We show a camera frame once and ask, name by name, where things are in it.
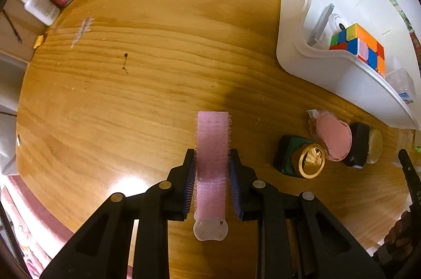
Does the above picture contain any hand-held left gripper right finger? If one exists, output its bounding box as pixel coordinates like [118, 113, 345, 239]
[229, 149, 385, 279]

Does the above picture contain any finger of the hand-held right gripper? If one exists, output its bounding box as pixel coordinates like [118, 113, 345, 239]
[398, 149, 421, 210]

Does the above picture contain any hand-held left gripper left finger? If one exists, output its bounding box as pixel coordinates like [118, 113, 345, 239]
[39, 149, 197, 279]

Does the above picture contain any pink hair roller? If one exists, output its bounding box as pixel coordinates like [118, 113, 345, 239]
[192, 111, 234, 242]

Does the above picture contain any blue label floss box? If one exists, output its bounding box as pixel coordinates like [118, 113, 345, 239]
[399, 89, 416, 105]

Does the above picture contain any white plastic storage box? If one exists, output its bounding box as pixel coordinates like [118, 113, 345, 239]
[275, 0, 421, 130]

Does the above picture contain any colourful puzzle cube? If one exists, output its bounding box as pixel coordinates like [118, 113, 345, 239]
[329, 23, 386, 77]

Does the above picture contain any small white camera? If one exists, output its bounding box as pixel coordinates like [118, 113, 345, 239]
[324, 13, 350, 43]

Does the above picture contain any person's right hand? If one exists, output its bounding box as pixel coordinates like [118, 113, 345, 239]
[385, 210, 415, 250]

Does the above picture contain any round cream compact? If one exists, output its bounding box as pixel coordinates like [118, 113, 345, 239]
[365, 129, 384, 165]

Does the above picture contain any black jar white lid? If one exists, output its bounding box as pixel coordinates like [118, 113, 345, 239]
[342, 122, 371, 168]

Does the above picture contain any green bottle with gold cap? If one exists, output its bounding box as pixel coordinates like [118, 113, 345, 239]
[273, 134, 326, 180]

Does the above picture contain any pink printed cloth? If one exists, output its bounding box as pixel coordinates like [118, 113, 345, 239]
[0, 174, 77, 279]

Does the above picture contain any grey flat card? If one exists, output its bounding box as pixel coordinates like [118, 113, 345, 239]
[307, 4, 335, 47]

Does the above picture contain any white plastic bottle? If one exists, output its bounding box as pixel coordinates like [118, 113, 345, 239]
[16, 0, 62, 26]

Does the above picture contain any black hair pin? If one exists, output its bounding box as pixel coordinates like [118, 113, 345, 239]
[3, 9, 23, 44]

